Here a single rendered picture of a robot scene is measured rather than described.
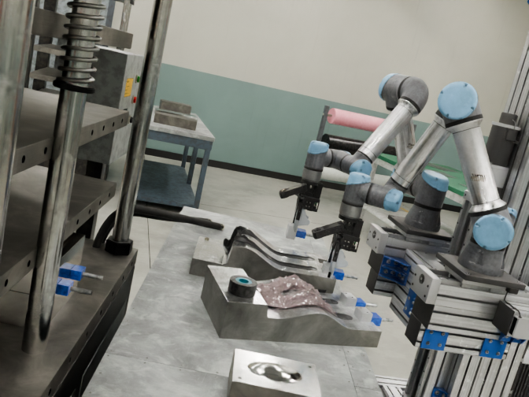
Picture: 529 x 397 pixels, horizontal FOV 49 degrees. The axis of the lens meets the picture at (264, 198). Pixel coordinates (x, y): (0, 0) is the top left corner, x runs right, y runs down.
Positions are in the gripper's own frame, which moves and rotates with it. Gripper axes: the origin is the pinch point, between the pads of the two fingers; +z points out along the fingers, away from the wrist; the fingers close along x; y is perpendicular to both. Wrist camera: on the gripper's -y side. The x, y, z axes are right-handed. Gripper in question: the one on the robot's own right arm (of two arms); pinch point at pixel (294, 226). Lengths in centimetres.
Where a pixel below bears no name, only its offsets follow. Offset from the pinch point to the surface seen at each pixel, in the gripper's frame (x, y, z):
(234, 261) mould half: -36.0, -21.1, 7.2
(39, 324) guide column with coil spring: -102, -63, 9
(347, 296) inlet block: -48, 17, 7
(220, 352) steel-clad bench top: -86, -21, 15
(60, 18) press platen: -99, -70, -58
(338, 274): -31.3, 15.7, 5.4
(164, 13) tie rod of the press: -27, -61, -68
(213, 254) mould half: -27.5, -28.8, 8.9
